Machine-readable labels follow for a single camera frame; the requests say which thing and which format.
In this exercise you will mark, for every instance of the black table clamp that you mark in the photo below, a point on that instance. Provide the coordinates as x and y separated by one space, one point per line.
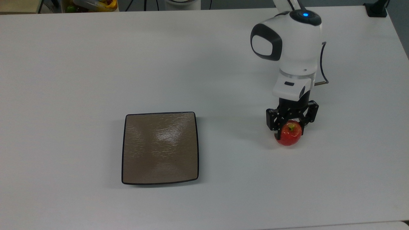
376 9

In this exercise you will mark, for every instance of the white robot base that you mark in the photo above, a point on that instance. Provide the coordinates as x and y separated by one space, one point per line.
182 3

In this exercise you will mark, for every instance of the red apple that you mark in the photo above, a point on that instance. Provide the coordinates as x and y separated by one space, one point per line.
290 134

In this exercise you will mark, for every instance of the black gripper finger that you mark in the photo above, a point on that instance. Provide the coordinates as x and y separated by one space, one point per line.
311 113
273 119

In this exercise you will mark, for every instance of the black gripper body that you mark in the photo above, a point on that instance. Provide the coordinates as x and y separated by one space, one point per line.
294 108

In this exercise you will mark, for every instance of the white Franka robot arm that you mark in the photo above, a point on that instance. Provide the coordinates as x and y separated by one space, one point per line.
297 48

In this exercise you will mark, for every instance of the clear box of toy fruit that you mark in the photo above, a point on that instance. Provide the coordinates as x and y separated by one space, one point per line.
92 4

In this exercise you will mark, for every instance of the beige wooden board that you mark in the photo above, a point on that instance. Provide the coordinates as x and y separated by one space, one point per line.
19 6

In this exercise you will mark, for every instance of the square brown ceramic plate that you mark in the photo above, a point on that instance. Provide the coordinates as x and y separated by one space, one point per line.
159 148

